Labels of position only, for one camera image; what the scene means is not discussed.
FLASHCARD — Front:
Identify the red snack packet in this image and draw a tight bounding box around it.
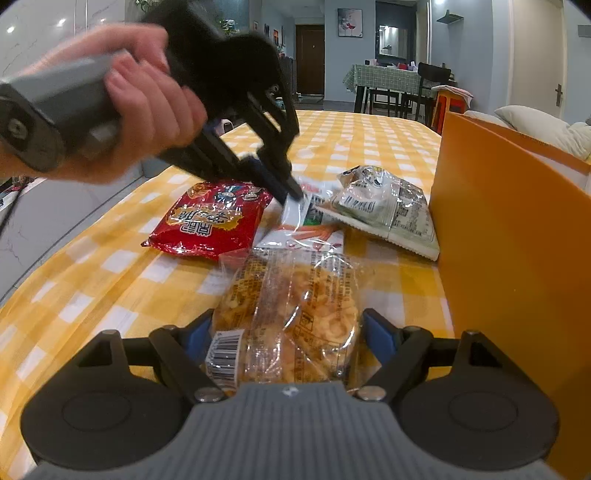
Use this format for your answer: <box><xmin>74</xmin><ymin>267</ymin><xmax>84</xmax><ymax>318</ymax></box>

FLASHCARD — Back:
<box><xmin>141</xmin><ymin>180</ymin><xmax>273</xmax><ymax>262</ymax></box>

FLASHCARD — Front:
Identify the black dining chair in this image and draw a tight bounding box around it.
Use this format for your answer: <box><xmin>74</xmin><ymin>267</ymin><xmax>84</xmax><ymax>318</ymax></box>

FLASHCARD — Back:
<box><xmin>410</xmin><ymin>62</ymin><xmax>452</xmax><ymax>126</ymax></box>

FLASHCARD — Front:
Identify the clear packet of orange crisps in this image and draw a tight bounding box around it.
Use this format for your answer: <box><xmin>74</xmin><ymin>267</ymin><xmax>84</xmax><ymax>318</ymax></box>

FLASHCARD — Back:
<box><xmin>203</xmin><ymin>248</ymin><xmax>366</xmax><ymax>394</ymax></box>

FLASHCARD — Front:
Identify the brown door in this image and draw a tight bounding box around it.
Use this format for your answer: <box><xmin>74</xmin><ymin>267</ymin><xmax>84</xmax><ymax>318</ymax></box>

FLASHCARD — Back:
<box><xmin>295</xmin><ymin>24</ymin><xmax>327</xmax><ymax>97</ymax></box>

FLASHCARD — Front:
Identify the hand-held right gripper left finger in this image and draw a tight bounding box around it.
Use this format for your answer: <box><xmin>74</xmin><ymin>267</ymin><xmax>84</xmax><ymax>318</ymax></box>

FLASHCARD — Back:
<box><xmin>78</xmin><ymin>309</ymin><xmax>225</xmax><ymax>402</ymax></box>

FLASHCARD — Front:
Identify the dining table with green cloth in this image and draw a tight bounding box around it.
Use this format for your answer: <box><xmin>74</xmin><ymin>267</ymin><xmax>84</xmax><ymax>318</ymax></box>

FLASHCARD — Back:
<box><xmin>342</xmin><ymin>62</ymin><xmax>445</xmax><ymax>114</ymax></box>

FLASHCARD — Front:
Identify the beige sofa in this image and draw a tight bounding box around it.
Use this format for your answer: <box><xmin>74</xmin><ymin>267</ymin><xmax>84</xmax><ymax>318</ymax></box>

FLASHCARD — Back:
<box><xmin>464</xmin><ymin>105</ymin><xmax>591</xmax><ymax>163</ymax></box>

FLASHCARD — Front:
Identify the white slim stick snack packet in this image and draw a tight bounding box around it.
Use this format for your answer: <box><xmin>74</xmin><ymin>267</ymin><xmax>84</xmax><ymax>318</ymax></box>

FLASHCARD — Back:
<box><xmin>254</xmin><ymin>177</ymin><xmax>345</xmax><ymax>253</ymax></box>

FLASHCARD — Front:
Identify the person's left hand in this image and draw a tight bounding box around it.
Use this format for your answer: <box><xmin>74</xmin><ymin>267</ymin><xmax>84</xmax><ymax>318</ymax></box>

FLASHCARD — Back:
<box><xmin>25</xmin><ymin>23</ymin><xmax>208</xmax><ymax>186</ymax></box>

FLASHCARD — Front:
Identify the framed wall picture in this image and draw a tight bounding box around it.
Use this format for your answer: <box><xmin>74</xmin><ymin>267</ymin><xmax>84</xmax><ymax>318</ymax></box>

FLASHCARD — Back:
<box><xmin>337</xmin><ymin>8</ymin><xmax>363</xmax><ymax>37</ymax></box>

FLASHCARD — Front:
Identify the yellow checkered tablecloth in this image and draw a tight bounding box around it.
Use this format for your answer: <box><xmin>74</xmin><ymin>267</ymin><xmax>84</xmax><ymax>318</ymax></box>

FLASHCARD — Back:
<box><xmin>0</xmin><ymin>108</ymin><xmax>456</xmax><ymax>462</ymax></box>

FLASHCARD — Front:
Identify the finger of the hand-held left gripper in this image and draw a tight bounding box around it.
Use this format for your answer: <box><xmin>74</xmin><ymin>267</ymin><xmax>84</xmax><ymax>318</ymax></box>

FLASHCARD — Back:
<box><xmin>244</xmin><ymin>82</ymin><xmax>305</xmax><ymax>202</ymax></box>
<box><xmin>156</xmin><ymin>128</ymin><xmax>288</xmax><ymax>205</ymax></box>

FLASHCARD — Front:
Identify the white and green snack packet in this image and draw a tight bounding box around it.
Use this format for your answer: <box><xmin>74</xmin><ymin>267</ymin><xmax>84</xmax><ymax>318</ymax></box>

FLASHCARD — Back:
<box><xmin>318</xmin><ymin>165</ymin><xmax>442</xmax><ymax>262</ymax></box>

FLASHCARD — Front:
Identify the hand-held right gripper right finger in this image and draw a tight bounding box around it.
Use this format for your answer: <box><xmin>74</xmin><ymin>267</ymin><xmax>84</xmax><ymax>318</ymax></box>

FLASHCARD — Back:
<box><xmin>357</xmin><ymin>308</ymin><xmax>509</xmax><ymax>401</ymax></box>

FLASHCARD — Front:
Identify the beige cushion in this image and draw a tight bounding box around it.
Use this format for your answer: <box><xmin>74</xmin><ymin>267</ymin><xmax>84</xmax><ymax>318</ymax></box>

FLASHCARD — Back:
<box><xmin>494</xmin><ymin>104</ymin><xmax>583</xmax><ymax>149</ymax></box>

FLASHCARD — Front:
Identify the white door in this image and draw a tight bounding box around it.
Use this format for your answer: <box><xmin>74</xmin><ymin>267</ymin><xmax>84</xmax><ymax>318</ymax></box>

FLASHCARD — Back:
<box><xmin>507</xmin><ymin>0</ymin><xmax>568</xmax><ymax>117</ymax></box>

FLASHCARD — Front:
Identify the orange stool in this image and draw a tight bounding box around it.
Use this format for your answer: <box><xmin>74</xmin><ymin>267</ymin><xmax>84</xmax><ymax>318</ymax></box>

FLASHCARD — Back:
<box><xmin>436</xmin><ymin>87</ymin><xmax>474</xmax><ymax>133</ymax></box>

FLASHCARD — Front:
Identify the orange cardboard box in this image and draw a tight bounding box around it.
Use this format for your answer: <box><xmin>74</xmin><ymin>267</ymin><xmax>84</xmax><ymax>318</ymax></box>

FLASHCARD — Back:
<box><xmin>428</xmin><ymin>111</ymin><xmax>591</xmax><ymax>463</ymax></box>

